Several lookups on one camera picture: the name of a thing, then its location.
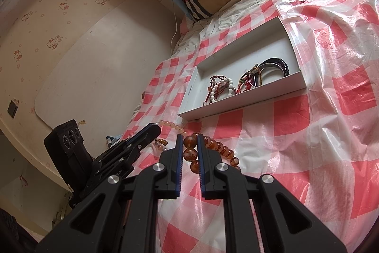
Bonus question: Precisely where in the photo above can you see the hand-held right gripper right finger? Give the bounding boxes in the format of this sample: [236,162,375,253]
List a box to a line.
[197,134,347,253]

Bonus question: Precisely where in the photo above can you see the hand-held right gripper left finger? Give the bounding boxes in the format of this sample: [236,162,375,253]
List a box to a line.
[36,134,182,253]

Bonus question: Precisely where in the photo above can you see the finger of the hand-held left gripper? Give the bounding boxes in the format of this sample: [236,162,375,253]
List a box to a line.
[117,146,144,179]
[126,123,162,151]

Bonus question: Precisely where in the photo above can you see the amber bead bracelet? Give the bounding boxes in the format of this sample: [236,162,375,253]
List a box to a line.
[182,132,241,175]

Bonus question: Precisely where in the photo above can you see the peach bead bracelet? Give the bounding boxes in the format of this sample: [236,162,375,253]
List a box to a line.
[158,120,188,136]

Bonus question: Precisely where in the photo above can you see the pink bead bracelet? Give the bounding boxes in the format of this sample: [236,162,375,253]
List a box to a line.
[205,84,221,106]

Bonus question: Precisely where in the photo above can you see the red string bracelet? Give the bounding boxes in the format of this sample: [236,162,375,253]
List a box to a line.
[210,75,228,93]

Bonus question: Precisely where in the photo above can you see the white pearl bracelet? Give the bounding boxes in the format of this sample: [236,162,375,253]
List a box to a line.
[217,78,237,97]

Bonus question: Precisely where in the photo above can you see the red and gold bracelets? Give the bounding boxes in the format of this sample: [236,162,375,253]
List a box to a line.
[236,71,253,94]

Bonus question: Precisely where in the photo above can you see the gold bangle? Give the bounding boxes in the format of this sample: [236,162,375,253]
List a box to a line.
[250,68,265,87]

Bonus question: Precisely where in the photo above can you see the white cardboard box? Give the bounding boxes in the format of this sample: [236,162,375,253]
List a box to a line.
[177,16,307,121]

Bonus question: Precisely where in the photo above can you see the small amber bead charm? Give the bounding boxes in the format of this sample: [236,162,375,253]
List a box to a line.
[154,137,169,153]

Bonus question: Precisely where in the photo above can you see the blue white cloth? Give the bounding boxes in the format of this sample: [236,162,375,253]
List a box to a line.
[106,134,122,149]

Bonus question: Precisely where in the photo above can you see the red white checkered plastic sheet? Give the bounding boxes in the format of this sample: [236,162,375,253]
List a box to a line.
[121,0,379,253]

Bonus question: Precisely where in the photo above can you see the dark cloth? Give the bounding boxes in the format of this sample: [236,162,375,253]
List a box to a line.
[0,207,40,253]

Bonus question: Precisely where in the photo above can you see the silver bangle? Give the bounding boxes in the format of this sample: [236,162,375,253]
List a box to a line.
[255,62,283,85]

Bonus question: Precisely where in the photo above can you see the dark wall switch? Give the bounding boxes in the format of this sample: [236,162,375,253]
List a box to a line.
[7,99,20,119]

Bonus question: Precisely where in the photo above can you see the white cable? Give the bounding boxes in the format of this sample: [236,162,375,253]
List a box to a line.
[170,8,179,52]

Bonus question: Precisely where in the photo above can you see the black woven bracelet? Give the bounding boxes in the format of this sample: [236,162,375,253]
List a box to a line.
[260,57,291,78]

